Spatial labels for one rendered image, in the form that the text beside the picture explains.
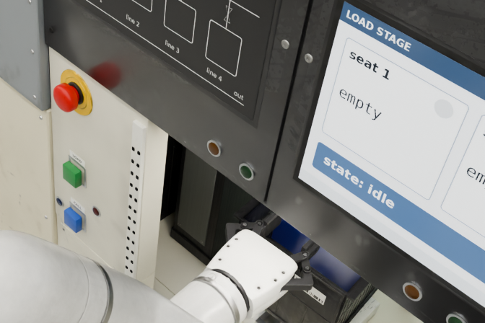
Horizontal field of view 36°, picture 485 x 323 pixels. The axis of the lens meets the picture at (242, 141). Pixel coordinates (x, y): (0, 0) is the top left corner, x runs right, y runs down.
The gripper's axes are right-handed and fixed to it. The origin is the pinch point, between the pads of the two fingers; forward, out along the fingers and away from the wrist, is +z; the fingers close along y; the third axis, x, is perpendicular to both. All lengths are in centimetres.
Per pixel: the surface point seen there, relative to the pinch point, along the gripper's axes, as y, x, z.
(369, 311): 10.0, -29.2, 20.2
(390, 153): 15.3, 37.1, -17.6
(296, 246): -4.5, -17.6, 13.4
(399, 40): 13, 48, -18
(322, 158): 8.9, 31.8, -17.2
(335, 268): 3.5, -16.4, 13.3
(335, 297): 8.6, -9.7, 2.8
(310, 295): 4.6, -13.1, 3.0
